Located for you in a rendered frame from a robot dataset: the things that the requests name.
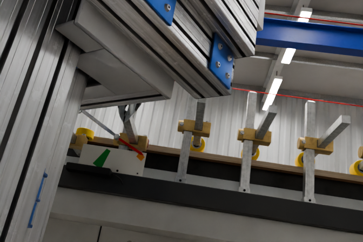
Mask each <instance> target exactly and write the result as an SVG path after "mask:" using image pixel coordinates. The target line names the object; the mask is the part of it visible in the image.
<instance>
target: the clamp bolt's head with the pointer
mask: <svg viewBox="0 0 363 242"><path fill-rule="evenodd" d="M115 138H116V139H117V138H119V135H118V134H115ZM119 140H120V141H121V142H122V143H124V144H125V145H127V146H128V147H130V148H131V149H133V150H134V151H136V152H137V153H138V154H141V155H143V154H142V153H141V152H140V151H139V150H137V149H136V148H134V147H133V146H131V145H130V144H128V143H127V142H125V141H124V140H122V139H121V138H120V139H119Z"/></svg>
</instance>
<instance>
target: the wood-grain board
mask: <svg viewBox="0 0 363 242"><path fill-rule="evenodd" d="M87 143H88V144H95V145H102V146H109V147H116V148H119V146H115V145H114V144H113V139H110V138H103V137H96V136H94V137H93V140H91V141H88V142H87ZM180 151H181V149H177V148H172V147H164V146H158V145H150V144H149V145H148V148H147V149H146V151H143V152H149V153H156V154H163V155H167V156H175V157H180ZM189 159H196V160H203V161H207V162H214V163H221V164H229V165H235V166H241V159H242V158H238V157H230V156H223V155H219V154H212V153H205V152H198V151H190V153H189ZM251 168H254V169H261V170H268V171H275V172H282V173H289V174H297V175H301V176H303V167H299V166H292V165H285V164H278V163H270V162H264V161H259V160H252V159H251ZM314 177H315V178H322V179H329V180H336V181H341V182H348V183H355V184H362V185H363V176H358V175H353V174H346V173H339V172H332V171H325V170H318V169H314Z"/></svg>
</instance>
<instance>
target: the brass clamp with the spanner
mask: <svg viewBox="0 0 363 242"><path fill-rule="evenodd" d="M119 135H120V138H121V139H122V140H124V141H125V142H127V143H128V144H130V145H131V146H133V147H134V148H136V149H137V150H139V151H146V149H147V144H148V138H147V136H140V135H138V143H137V144H131V143H130V142H129V139H128V136H127V133H121V132H120V134H119ZM113 144H114V145H115V146H119V145H125V144H124V143H122V142H121V141H120V140H115V139H114V138H113ZM125 146H127V145H125Z"/></svg>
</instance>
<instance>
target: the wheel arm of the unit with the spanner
mask: <svg viewBox="0 0 363 242"><path fill-rule="evenodd" d="M123 124H124V127H125V131H126V133H127V136H128V139H129V142H130V143H131V144H137V143H138V133H137V130H136V126H135V123H134V120H133V116H132V117H131V118H130V119H129V120H128V121H127V122H123Z"/></svg>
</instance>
